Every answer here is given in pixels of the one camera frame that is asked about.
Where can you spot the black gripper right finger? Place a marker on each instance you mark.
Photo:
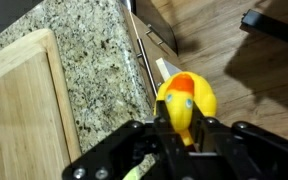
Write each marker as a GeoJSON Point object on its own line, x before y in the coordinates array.
{"type": "Point", "coordinates": [250, 153]}

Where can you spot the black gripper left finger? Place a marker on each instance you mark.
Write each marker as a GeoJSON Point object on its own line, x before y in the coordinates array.
{"type": "Point", "coordinates": [124, 150]}

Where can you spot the yellow rubber duck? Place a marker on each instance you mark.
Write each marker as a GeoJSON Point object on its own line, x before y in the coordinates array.
{"type": "Point", "coordinates": [184, 96]}

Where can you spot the wooden drawer front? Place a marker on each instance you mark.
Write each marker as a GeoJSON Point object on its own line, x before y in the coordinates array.
{"type": "Point", "coordinates": [140, 86]}

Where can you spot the large wooden cutting board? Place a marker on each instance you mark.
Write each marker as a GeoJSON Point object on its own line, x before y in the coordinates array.
{"type": "Point", "coordinates": [17, 116]}

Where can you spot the black metal stand leg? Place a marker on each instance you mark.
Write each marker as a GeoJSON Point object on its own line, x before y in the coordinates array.
{"type": "Point", "coordinates": [274, 28]}

